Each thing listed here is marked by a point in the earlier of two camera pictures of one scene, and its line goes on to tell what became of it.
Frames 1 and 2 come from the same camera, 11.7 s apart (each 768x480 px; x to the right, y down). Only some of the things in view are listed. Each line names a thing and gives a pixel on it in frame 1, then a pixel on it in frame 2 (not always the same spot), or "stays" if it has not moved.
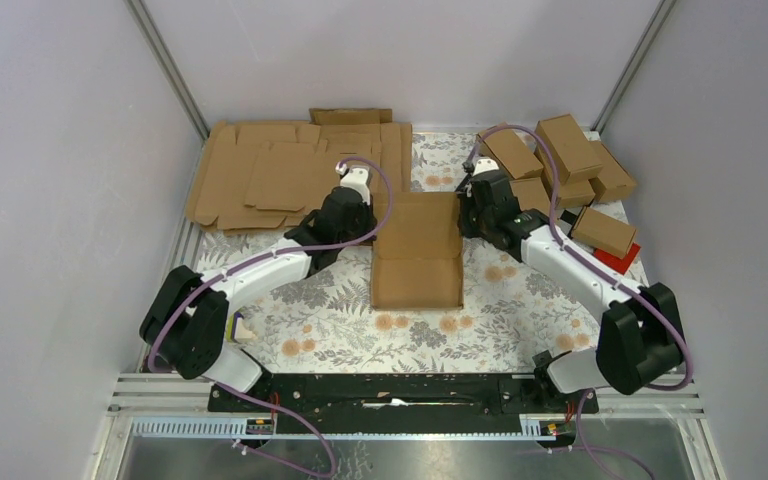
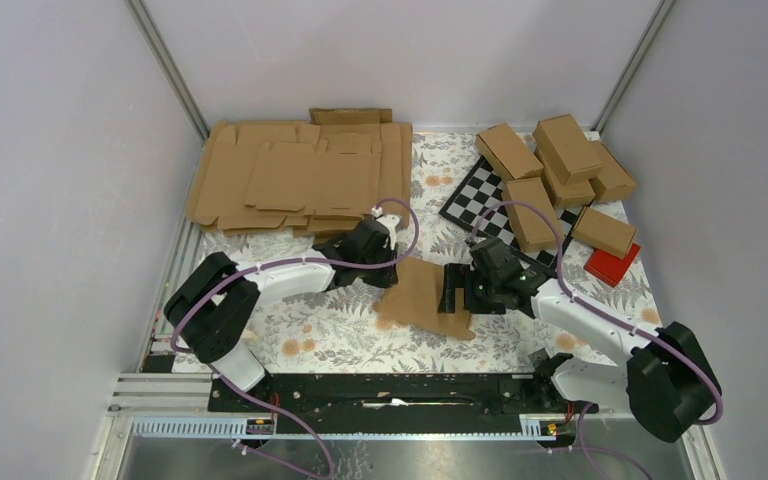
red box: x=616 y=263 stays
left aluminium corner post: x=161 y=53 stays
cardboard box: x=503 y=144 stays
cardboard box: x=417 y=255 → x=412 y=303
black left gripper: x=371 y=221 → x=386 y=280
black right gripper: x=466 y=198 → x=461 y=276
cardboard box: x=605 y=233 stays
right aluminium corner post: x=633 y=68 stays
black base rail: x=401 y=404 stays
